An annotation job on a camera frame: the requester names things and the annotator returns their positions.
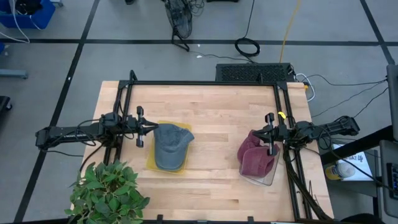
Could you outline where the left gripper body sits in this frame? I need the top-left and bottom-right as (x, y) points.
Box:
(126, 105), (145, 149)

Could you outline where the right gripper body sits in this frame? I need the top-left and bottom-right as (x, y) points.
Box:
(264, 112), (290, 157)

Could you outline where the blue denim baseball cap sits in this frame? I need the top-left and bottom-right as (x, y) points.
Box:
(152, 123), (196, 172)

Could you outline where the yellow plastic bin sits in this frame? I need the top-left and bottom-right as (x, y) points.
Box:
(146, 120), (193, 175)

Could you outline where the clear plastic bin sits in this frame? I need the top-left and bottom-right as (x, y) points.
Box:
(238, 141), (282, 187)

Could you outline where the black perforated computer case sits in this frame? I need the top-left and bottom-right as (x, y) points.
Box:
(215, 62), (295, 83)

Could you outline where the yellow bottle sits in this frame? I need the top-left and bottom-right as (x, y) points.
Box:
(324, 162), (356, 182)

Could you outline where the green leafy plant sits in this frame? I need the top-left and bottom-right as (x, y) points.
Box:
(63, 159), (151, 224)

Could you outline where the black side desk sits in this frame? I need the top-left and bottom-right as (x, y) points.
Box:
(319, 124), (398, 218)

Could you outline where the white printed box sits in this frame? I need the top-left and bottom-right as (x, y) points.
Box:
(330, 143), (374, 182)

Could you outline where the black floor fan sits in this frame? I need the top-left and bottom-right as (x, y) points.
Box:
(163, 0), (194, 53)

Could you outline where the grey monitor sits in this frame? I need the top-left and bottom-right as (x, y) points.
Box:
(386, 63), (398, 142)

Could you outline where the black keyboard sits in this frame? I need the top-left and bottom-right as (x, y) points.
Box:
(386, 162), (398, 200)

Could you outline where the blue floor bin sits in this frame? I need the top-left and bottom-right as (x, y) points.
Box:
(0, 0), (57, 30)

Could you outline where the white cable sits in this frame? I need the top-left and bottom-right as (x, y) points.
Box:
(295, 72), (317, 103)
(0, 0), (42, 45)

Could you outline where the black cable bundle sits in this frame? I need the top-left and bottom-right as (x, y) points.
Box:
(280, 141), (335, 222)

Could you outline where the black aluminium frame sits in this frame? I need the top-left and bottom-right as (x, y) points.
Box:
(102, 69), (313, 222)

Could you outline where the black hanging cable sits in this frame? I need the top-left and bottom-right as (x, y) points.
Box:
(233, 0), (261, 58)

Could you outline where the yellow cable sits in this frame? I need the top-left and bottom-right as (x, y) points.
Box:
(278, 0), (302, 64)

